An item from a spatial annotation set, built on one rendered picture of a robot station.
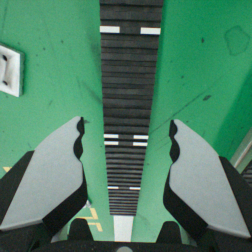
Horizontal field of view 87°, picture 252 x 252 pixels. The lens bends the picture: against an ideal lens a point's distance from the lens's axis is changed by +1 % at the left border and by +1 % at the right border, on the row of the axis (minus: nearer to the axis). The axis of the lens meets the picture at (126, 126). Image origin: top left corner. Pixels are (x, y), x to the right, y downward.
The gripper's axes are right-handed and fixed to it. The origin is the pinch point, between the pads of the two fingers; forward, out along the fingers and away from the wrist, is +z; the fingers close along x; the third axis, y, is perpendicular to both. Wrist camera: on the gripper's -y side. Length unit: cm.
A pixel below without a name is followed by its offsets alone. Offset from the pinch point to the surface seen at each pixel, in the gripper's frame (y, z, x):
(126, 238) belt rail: 35.3, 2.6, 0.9
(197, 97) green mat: 0.0, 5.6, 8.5
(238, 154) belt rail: 8.4, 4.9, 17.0
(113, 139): 4.1, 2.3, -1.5
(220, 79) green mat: -2.3, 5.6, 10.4
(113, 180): 11.6, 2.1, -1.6
